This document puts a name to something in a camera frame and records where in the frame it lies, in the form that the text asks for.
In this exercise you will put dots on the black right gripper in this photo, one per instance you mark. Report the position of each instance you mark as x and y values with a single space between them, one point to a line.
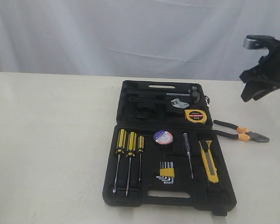
263 78

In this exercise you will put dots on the pliers black orange handles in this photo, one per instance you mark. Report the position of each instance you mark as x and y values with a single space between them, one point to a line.
243 133

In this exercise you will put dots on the yellow tape measure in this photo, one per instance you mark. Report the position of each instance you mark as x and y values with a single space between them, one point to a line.
195 116

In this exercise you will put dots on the yellow black utility knife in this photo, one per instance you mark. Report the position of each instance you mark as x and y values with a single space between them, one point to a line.
209 165

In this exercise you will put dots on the black electrical tape roll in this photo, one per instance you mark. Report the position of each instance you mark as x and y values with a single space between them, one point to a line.
163 137

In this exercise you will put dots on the black plastic tool case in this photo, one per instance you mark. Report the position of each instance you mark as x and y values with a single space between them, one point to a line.
145 108

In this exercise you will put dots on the claw hammer steel head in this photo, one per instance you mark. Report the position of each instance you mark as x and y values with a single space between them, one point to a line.
193 93

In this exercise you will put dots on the white backdrop curtain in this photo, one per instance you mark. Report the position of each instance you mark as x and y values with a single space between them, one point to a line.
186 39

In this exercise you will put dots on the adjustable wrench with label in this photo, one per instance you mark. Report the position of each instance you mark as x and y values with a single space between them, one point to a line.
179 104

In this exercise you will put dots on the hex key set yellow holder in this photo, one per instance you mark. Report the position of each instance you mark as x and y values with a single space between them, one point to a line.
166 172

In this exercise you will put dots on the small yellow black screwdriver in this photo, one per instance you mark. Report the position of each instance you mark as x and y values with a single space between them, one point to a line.
140 151

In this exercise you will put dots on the middle yellow black screwdriver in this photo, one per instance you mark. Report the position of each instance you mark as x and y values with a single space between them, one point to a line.
132 138

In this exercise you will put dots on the large yellow black screwdriver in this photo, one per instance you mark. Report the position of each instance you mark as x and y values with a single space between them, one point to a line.
121 141

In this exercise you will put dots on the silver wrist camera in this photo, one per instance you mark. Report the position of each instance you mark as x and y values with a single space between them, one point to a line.
260 42

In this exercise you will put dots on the clear handle tester screwdriver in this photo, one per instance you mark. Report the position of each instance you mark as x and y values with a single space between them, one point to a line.
187 147

